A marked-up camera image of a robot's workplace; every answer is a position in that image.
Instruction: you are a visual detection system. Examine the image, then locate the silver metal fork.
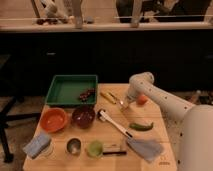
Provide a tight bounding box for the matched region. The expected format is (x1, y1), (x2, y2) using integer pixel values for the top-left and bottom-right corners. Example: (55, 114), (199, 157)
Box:
(110, 93), (124, 106)

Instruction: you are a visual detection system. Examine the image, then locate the small metal cup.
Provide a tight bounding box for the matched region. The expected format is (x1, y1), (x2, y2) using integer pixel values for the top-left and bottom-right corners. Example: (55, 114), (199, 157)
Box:
(66, 138), (81, 155)

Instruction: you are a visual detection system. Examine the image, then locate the black chair base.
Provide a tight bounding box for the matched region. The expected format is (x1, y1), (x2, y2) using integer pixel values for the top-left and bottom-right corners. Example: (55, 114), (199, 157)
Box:
(0, 53), (43, 164)

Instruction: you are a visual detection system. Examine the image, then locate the green plastic tray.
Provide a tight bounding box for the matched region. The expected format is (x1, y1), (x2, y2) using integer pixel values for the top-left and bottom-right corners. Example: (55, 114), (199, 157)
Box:
(45, 75), (98, 107)

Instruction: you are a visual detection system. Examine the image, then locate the orange bowl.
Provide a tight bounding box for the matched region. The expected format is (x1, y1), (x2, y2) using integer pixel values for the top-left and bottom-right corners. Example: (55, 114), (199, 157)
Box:
(40, 108), (68, 133)

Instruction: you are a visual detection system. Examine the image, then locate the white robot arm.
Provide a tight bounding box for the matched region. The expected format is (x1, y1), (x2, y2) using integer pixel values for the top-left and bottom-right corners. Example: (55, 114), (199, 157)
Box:
(125, 72), (213, 171)

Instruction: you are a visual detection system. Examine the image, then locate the brown food item in tray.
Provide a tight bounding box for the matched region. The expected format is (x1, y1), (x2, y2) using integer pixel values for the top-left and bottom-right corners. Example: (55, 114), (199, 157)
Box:
(79, 88), (95, 101)

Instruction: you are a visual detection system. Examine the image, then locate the green pepper toy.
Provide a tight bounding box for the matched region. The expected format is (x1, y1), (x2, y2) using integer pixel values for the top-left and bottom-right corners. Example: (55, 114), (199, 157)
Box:
(129, 122), (154, 131)

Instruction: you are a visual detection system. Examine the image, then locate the orange tomato toy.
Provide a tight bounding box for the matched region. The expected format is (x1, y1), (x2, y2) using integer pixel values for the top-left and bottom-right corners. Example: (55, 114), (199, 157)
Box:
(136, 94), (148, 105)

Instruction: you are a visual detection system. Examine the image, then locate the green cup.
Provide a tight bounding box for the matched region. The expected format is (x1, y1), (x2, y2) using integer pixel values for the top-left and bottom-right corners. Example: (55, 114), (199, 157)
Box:
(86, 140), (103, 158)

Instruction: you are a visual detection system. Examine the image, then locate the white handled spatula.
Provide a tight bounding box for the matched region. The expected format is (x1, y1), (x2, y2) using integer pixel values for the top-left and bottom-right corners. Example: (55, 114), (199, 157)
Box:
(97, 109), (132, 138)

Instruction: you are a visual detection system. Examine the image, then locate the yellow stick toy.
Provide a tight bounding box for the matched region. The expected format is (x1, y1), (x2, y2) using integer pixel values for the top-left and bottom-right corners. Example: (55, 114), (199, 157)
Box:
(100, 92), (116, 104)

